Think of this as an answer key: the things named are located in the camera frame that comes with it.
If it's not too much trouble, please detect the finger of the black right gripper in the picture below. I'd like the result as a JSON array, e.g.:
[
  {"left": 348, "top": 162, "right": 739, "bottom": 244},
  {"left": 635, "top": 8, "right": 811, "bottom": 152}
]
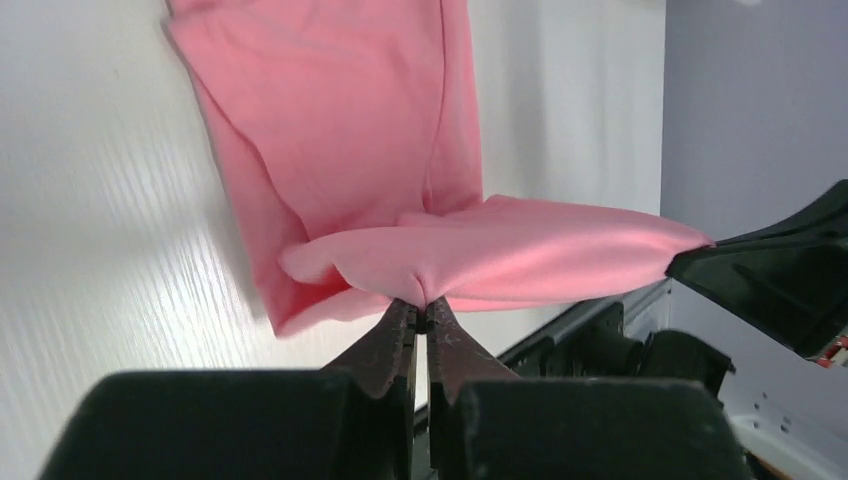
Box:
[{"left": 666, "top": 180, "right": 847, "bottom": 359}]

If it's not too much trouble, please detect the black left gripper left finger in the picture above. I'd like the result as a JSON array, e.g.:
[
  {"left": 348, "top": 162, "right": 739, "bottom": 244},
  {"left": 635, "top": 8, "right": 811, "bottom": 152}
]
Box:
[{"left": 41, "top": 300, "right": 418, "bottom": 479}]

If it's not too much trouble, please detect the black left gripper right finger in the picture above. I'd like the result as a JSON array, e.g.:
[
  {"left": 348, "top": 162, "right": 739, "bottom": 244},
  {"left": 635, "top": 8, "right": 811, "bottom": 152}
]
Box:
[{"left": 425, "top": 298, "right": 757, "bottom": 480}]

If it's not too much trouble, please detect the pink t shirt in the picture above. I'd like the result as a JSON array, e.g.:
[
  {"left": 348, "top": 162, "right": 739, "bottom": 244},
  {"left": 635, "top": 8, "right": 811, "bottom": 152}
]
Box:
[{"left": 168, "top": 1, "right": 710, "bottom": 336}]

